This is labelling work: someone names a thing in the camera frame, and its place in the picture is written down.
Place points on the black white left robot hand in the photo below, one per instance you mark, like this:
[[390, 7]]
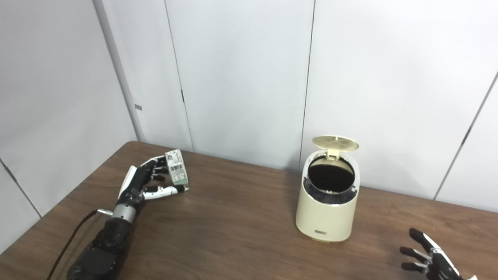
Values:
[[134, 188]]

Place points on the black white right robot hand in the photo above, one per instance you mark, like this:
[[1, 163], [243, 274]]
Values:
[[439, 264]]

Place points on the white green milk carton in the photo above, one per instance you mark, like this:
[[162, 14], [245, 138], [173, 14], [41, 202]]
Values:
[[177, 167]]

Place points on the cream-colored cylindrical bin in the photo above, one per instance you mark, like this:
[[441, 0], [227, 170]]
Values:
[[327, 217]]

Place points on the round cream bin lid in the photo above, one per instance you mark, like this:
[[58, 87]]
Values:
[[335, 142]]

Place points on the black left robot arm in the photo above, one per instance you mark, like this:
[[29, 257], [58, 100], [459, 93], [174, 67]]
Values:
[[105, 245]]

